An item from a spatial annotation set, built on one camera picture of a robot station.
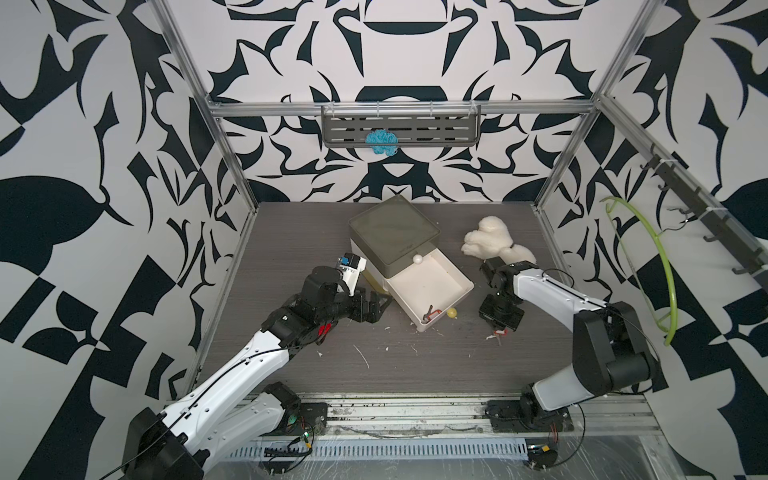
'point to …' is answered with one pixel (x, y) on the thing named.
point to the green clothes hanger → (658, 323)
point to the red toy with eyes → (324, 329)
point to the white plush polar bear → (493, 238)
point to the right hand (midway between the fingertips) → (489, 320)
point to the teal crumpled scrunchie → (382, 136)
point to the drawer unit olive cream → (389, 236)
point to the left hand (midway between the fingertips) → (377, 288)
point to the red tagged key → (496, 334)
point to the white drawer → (434, 281)
